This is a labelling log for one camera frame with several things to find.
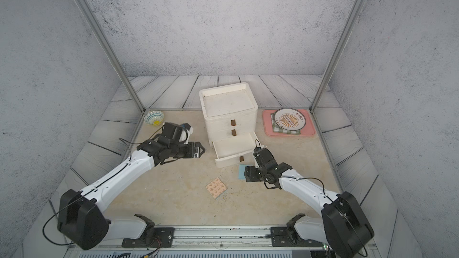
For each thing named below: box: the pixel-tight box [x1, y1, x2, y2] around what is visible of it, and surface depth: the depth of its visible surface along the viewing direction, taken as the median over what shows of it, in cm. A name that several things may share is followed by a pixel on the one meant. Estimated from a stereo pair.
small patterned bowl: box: [143, 110, 165, 127], surface depth 117 cm
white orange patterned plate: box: [274, 108, 306, 131], surface depth 116 cm
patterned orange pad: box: [205, 177, 228, 200], surface depth 88 cm
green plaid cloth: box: [270, 112, 301, 135], surface depth 110 cm
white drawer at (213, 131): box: [205, 125, 256, 141], surface depth 95 cm
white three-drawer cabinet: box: [199, 82, 259, 167], surface depth 94 cm
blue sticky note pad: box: [237, 164, 251, 180], surface depth 95 cm
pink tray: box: [262, 109, 316, 137], surface depth 113 cm
